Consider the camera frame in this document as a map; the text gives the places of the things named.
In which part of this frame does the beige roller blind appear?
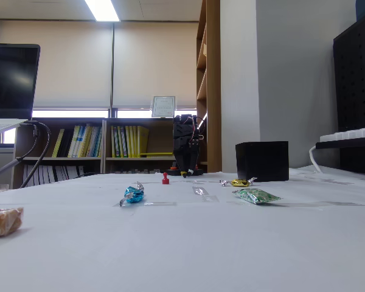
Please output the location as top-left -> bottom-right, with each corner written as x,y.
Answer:
113,21 -> 199,109
0,20 -> 113,109

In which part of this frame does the framed white certificate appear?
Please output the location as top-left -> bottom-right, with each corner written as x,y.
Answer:
151,95 -> 176,119

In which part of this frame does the tall wooden bookshelf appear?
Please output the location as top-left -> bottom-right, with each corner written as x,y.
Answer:
196,0 -> 223,173

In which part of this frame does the white power strip cable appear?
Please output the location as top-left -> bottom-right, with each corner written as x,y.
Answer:
309,145 -> 324,174

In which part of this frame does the ceiling light panel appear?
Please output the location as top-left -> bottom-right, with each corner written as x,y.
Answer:
84,0 -> 120,22

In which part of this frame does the black pegboard panel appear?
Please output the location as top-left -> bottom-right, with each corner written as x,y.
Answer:
332,14 -> 365,175

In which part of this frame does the gold foil wrapped candy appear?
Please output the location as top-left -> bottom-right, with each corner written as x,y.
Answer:
219,176 -> 258,187

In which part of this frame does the black box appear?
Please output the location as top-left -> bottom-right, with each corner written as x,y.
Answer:
235,141 -> 290,183

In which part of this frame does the blue foil wrapped candy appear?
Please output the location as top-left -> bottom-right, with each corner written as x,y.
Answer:
119,181 -> 147,207

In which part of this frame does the black laptop cable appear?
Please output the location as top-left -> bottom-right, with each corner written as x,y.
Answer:
15,120 -> 52,189

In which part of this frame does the dark shelf rail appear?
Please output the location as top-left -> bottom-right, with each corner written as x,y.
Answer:
315,141 -> 365,150

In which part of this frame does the black screen laptop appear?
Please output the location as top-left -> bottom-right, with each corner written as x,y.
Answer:
0,43 -> 41,138

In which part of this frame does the green silver snack packet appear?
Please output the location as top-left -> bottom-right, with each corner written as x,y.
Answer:
232,188 -> 282,206

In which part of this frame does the flat lying yellow folder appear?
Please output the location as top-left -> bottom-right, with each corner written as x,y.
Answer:
139,152 -> 175,158

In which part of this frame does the brown wrapped caramel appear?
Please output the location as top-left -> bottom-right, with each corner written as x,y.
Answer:
0,207 -> 24,239

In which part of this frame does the white power strip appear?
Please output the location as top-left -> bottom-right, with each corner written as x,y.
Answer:
319,127 -> 365,142

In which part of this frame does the low wooden bookshelf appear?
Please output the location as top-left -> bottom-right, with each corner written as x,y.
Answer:
13,117 -> 107,189
105,117 -> 208,175

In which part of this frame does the white paper sheet cover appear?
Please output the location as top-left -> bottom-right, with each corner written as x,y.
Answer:
0,165 -> 365,292

